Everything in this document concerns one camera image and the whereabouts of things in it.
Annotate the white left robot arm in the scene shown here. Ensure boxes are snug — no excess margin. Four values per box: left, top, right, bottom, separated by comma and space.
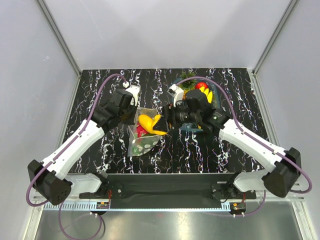
27, 85, 141, 206

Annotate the yellow toy mango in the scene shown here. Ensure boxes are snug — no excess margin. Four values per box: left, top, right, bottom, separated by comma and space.
138, 114, 167, 136

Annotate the teal transparent plastic tray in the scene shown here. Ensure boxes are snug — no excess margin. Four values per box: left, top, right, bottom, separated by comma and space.
180, 78, 220, 134

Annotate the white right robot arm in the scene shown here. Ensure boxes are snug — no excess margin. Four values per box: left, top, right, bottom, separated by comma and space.
153, 85, 301, 199

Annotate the red toy apple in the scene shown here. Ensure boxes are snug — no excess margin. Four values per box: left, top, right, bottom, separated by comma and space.
195, 82, 208, 90

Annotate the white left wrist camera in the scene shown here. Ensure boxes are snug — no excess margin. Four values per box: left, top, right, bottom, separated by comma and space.
122, 81, 141, 107

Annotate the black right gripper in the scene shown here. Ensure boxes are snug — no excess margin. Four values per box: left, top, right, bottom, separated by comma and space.
153, 100, 201, 133

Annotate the red toy pepper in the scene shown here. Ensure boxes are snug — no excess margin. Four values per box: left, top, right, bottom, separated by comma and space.
136, 125, 148, 138

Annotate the yellow toy banana bunch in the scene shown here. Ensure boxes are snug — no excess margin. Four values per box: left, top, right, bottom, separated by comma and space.
203, 88, 213, 104

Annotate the clear polka-dot zip bag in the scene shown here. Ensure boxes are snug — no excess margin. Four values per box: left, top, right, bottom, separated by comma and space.
127, 107, 161, 157

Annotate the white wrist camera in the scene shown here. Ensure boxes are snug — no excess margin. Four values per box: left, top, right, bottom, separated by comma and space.
167, 84, 184, 107
122, 81, 141, 107

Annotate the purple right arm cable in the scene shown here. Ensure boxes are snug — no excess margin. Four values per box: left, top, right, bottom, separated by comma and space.
174, 76, 313, 217

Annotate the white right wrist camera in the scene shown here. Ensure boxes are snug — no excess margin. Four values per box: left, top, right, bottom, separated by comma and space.
167, 84, 184, 107

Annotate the green toy lime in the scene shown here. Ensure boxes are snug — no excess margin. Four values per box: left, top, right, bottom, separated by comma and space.
142, 133, 157, 138

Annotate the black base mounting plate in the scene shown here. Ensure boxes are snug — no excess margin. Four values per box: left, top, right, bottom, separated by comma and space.
79, 173, 256, 211

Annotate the toy pineapple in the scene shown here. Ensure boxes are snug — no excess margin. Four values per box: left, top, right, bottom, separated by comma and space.
178, 71, 197, 99

